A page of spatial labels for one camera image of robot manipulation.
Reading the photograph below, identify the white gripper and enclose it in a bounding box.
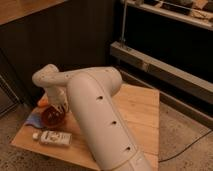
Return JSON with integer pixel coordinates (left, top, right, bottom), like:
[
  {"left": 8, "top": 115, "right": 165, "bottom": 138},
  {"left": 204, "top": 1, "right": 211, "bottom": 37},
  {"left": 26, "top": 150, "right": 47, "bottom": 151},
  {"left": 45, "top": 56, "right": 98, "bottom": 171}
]
[{"left": 45, "top": 86, "right": 69, "bottom": 112}]

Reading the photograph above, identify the red ceramic bowl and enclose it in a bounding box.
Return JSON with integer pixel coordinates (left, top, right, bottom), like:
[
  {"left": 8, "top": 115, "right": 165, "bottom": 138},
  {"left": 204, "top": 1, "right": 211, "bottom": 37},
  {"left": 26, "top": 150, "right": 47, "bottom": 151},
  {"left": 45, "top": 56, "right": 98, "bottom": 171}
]
[{"left": 41, "top": 106, "right": 65, "bottom": 129}]

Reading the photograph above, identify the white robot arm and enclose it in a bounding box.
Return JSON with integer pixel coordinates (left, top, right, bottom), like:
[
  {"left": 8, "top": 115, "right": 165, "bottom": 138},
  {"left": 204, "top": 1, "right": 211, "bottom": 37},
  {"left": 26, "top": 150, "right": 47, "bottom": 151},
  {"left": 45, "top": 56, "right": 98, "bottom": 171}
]
[{"left": 32, "top": 64, "right": 152, "bottom": 171}]

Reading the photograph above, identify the orange toy carrot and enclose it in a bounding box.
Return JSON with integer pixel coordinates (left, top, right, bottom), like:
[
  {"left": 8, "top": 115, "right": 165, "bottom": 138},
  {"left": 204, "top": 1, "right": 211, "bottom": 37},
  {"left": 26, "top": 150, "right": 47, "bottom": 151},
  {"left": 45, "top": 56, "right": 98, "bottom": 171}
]
[{"left": 37, "top": 95, "right": 49, "bottom": 107}]

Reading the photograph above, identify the blue sponge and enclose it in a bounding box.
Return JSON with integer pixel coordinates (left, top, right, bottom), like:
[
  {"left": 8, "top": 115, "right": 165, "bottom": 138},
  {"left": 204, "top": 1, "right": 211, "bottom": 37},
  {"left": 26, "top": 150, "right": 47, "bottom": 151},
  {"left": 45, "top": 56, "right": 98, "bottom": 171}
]
[{"left": 25, "top": 112, "right": 44, "bottom": 129}]

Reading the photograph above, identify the white plastic bottle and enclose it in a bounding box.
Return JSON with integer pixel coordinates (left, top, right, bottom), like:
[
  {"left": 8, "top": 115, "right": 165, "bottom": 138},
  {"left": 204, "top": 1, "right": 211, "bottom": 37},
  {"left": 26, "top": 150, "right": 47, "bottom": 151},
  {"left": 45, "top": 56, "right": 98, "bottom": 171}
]
[{"left": 32, "top": 131, "right": 72, "bottom": 146}]

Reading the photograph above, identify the metal pole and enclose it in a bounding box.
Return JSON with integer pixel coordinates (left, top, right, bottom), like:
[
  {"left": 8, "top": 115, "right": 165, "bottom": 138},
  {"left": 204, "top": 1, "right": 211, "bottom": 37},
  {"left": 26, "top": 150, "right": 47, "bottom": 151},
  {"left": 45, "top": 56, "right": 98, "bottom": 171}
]
[{"left": 121, "top": 0, "right": 127, "bottom": 47}]

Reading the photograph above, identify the cluttered upper shelf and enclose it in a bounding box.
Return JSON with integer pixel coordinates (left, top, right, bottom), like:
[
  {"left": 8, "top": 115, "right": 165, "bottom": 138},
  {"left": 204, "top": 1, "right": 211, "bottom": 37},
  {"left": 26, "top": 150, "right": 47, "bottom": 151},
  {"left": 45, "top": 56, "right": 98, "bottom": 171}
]
[{"left": 120, "top": 0, "right": 213, "bottom": 31}]

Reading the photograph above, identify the black floor cable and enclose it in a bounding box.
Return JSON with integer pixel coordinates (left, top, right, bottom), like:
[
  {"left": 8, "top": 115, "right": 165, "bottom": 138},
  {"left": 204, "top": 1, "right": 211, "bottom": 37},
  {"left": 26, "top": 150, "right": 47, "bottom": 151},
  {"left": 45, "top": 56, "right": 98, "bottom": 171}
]
[{"left": 158, "top": 129, "right": 213, "bottom": 164}]

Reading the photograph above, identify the grey metal rail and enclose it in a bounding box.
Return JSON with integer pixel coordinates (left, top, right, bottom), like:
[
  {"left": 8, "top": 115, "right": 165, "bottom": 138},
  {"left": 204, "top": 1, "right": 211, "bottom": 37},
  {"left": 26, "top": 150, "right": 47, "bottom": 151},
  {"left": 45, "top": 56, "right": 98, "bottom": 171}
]
[{"left": 110, "top": 42, "right": 213, "bottom": 104}]

